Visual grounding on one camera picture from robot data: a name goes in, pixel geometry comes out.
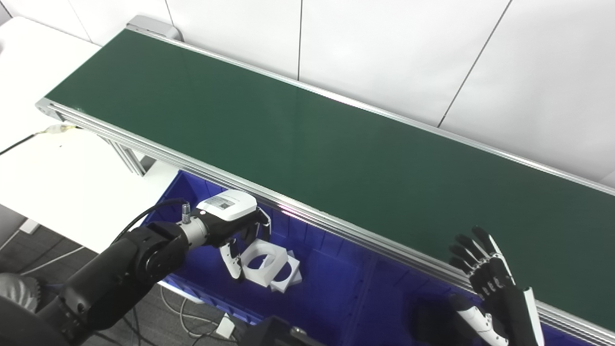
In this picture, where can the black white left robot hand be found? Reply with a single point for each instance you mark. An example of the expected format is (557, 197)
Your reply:
(226, 206)

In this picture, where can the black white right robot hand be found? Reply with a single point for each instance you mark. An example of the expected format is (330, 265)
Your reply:
(499, 293)

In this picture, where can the white square part with hole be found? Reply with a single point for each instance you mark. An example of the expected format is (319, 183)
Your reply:
(290, 276)
(269, 274)

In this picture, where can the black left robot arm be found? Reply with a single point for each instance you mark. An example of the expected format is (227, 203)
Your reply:
(120, 269)

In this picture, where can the grey robot shoulder joint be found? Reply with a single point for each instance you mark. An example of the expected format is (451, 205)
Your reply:
(19, 290)

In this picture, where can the blue plastic bin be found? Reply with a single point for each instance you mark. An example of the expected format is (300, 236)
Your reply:
(399, 288)
(326, 283)

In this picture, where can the aluminium conveyor support leg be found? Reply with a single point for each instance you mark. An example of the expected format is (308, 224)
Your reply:
(129, 156)

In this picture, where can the black robot torso part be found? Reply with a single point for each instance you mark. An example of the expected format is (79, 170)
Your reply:
(278, 334)

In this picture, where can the grey conveyor end cover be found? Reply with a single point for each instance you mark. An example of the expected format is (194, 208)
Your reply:
(153, 26)

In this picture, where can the white power adapter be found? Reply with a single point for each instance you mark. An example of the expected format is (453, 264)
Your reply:
(225, 327)

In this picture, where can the green conveyor belt aluminium frame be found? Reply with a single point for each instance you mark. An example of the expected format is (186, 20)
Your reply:
(307, 139)

